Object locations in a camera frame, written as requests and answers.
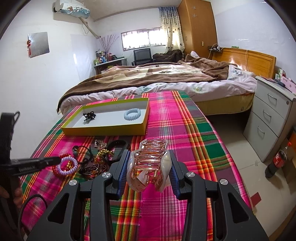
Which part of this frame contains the yellow shallow tray box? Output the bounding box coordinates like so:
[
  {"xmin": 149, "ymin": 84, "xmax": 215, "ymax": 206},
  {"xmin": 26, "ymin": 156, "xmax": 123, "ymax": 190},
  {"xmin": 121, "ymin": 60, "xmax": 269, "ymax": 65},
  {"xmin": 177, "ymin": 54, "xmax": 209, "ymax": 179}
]
[{"xmin": 61, "ymin": 98, "xmax": 150, "ymax": 136}]

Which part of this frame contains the cola bottle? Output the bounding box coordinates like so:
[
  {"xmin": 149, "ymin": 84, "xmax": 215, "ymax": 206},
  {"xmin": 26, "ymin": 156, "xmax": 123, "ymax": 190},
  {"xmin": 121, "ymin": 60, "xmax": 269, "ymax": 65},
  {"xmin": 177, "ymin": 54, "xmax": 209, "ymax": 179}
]
[{"xmin": 265, "ymin": 142, "xmax": 292, "ymax": 179}]

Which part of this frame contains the silver wall panel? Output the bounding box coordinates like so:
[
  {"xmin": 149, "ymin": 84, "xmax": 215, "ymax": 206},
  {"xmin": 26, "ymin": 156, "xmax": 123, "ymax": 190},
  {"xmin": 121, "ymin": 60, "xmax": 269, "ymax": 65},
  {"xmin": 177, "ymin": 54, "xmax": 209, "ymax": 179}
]
[{"xmin": 27, "ymin": 32, "xmax": 50, "ymax": 58}]

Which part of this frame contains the dark garnet bead bracelet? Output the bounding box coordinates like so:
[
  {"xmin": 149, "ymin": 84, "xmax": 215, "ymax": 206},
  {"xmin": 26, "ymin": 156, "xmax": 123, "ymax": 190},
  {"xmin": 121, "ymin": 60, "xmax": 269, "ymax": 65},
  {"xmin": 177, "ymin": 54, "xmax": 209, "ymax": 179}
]
[{"xmin": 78, "ymin": 164, "xmax": 107, "ymax": 180}]

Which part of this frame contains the wall air conditioner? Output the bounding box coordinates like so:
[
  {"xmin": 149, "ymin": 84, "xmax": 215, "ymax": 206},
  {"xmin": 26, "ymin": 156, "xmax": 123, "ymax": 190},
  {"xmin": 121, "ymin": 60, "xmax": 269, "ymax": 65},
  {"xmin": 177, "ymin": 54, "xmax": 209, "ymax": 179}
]
[{"xmin": 53, "ymin": 0, "xmax": 90, "ymax": 19}]

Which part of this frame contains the pearl crystal bracelet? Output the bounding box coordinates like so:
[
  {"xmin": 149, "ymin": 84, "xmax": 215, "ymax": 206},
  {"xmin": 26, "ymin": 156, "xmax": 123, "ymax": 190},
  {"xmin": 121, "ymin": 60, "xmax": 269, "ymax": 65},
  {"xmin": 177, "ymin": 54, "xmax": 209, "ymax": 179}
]
[{"xmin": 94, "ymin": 139, "xmax": 107, "ymax": 150}]

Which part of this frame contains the cluttered desk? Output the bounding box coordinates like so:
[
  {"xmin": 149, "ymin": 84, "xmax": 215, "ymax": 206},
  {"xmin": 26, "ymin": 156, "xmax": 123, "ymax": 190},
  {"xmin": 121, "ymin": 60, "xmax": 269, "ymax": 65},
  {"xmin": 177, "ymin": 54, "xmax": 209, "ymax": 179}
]
[{"xmin": 94, "ymin": 58, "xmax": 127, "ymax": 75}]

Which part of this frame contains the red bead bracelet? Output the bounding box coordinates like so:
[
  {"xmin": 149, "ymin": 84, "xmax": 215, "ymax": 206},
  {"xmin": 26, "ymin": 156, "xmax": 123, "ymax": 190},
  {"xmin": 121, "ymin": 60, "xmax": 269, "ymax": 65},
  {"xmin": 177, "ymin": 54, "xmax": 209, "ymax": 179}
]
[{"xmin": 52, "ymin": 153, "xmax": 75, "ymax": 178}]

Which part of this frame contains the gold chain bracelet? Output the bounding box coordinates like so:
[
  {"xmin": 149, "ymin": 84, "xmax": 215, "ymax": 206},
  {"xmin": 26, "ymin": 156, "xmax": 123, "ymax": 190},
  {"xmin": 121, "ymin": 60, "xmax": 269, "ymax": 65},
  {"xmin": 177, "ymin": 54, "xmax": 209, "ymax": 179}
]
[{"xmin": 96, "ymin": 148, "xmax": 115, "ymax": 160}]

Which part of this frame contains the black cable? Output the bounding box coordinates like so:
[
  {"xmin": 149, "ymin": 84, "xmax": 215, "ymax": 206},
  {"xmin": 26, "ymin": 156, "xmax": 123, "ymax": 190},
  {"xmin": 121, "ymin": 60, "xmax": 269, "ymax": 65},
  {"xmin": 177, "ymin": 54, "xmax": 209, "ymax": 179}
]
[{"xmin": 17, "ymin": 194, "xmax": 49, "ymax": 235}]

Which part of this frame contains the patterned curtain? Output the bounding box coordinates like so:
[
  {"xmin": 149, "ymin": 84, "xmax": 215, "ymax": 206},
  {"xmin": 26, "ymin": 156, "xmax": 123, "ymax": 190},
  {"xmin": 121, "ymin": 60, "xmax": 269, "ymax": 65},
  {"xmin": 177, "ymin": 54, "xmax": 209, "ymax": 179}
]
[{"xmin": 159, "ymin": 6, "xmax": 185, "ymax": 52}]

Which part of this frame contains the grey drawer nightstand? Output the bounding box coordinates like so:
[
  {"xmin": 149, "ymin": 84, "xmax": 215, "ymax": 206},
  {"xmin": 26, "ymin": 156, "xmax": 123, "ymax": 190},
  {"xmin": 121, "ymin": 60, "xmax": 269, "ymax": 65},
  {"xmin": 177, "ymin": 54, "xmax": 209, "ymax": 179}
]
[{"xmin": 243, "ymin": 76, "xmax": 295, "ymax": 162}]

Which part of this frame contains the rose gold hair claw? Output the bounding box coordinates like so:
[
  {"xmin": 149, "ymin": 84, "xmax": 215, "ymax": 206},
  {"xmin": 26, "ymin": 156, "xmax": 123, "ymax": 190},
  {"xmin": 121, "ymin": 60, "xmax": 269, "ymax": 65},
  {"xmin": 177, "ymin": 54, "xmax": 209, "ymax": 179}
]
[{"xmin": 126, "ymin": 138, "xmax": 172, "ymax": 192}]

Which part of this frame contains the black office chair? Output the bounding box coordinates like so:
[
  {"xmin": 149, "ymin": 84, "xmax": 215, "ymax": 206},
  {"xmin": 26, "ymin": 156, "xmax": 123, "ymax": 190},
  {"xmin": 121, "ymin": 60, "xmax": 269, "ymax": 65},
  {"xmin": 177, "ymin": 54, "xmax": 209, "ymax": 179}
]
[{"xmin": 132, "ymin": 48, "xmax": 154, "ymax": 66}]

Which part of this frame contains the plaid pink tablecloth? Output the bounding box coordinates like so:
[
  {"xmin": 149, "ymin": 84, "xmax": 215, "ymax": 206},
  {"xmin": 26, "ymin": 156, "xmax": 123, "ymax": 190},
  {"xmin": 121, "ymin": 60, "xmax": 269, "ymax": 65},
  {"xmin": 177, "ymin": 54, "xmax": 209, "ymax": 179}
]
[{"xmin": 21, "ymin": 91, "xmax": 251, "ymax": 240}]

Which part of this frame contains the left hand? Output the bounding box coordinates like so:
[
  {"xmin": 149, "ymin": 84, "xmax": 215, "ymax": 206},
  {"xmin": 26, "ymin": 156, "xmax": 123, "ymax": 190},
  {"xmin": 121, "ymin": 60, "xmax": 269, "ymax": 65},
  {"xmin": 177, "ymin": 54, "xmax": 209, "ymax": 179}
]
[{"xmin": 0, "ymin": 178, "xmax": 23, "ymax": 209}]

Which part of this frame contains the bed with brown blanket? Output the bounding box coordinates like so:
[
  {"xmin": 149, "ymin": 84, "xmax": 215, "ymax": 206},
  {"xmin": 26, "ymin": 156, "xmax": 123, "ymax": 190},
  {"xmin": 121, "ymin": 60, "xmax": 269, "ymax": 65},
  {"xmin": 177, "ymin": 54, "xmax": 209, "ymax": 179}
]
[{"xmin": 57, "ymin": 55, "xmax": 257, "ymax": 114}]

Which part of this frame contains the wooden wardrobe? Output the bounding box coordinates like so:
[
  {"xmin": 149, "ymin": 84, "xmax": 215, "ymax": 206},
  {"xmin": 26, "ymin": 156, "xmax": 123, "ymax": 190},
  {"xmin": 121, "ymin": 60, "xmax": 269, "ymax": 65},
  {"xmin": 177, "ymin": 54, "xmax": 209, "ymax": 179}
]
[{"xmin": 178, "ymin": 0, "xmax": 217, "ymax": 58}]

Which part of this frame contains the black hair tie small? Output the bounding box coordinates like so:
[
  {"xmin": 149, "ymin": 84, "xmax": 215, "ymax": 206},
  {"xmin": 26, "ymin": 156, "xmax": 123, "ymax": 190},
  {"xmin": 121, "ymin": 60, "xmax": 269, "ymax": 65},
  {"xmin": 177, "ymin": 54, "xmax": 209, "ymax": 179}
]
[{"xmin": 83, "ymin": 111, "xmax": 96, "ymax": 121}]

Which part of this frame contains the purple spiral hair tie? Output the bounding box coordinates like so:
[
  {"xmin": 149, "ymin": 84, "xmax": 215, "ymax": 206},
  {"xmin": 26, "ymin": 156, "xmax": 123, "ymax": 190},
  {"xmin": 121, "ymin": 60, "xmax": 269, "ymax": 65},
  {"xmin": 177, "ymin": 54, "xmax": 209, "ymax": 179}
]
[{"xmin": 56, "ymin": 156, "xmax": 79, "ymax": 176}]

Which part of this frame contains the wooden headboard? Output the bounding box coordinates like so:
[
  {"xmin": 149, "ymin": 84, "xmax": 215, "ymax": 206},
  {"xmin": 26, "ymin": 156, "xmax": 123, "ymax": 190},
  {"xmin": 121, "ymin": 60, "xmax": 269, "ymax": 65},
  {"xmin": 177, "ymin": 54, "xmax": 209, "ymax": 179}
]
[{"xmin": 212, "ymin": 48, "xmax": 276, "ymax": 78}]

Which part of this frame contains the light blue spiral hair tie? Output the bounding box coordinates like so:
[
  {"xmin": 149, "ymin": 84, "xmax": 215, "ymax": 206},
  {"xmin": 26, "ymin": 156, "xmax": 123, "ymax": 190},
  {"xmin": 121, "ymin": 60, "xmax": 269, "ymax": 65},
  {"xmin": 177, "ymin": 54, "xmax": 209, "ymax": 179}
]
[{"xmin": 123, "ymin": 107, "xmax": 142, "ymax": 121}]

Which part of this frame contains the black fitness band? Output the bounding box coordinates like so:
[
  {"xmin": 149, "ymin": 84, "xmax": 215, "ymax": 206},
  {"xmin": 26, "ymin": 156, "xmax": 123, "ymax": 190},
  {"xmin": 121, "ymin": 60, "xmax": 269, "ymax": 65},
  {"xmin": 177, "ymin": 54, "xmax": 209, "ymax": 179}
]
[{"xmin": 105, "ymin": 140, "xmax": 130, "ymax": 165}]

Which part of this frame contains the dried branch bouquet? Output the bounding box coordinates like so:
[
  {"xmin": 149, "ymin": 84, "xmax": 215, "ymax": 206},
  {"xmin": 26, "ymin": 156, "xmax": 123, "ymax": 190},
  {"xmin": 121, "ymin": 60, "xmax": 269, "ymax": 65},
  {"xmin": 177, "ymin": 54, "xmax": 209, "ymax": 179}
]
[{"xmin": 99, "ymin": 34, "xmax": 119, "ymax": 53}]

